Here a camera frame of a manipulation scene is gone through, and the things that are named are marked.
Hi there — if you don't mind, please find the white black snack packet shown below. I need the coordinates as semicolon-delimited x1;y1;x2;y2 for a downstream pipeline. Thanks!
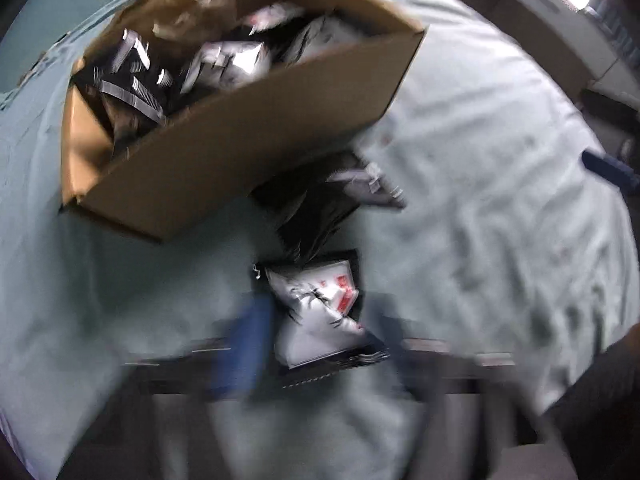
253;249;388;382

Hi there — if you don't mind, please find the white cabinet unit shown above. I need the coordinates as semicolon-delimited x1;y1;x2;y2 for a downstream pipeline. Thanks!
461;0;639;105

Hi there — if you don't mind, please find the teal bed sheet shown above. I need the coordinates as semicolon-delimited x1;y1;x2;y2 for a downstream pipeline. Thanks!
1;0;639;479

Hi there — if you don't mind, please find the white deer snack packet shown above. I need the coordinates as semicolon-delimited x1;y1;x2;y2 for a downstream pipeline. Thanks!
282;15;367;64

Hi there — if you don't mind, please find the brown cardboard box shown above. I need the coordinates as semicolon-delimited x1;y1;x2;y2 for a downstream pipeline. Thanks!
61;0;425;240

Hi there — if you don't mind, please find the white snack packet near box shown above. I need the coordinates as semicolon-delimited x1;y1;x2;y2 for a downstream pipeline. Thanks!
180;41;271;94

